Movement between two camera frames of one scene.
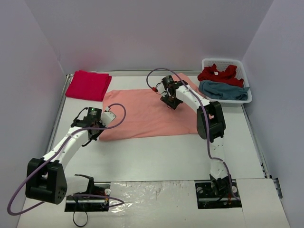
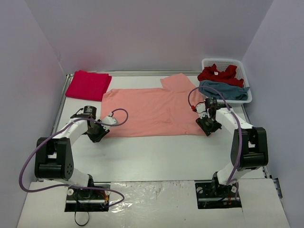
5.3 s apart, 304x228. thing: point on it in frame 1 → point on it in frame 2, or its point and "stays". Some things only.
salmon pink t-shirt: [147, 115] stays
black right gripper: [171, 101] → [208, 126]
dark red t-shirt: [212, 72] stays
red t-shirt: [89, 85] stays
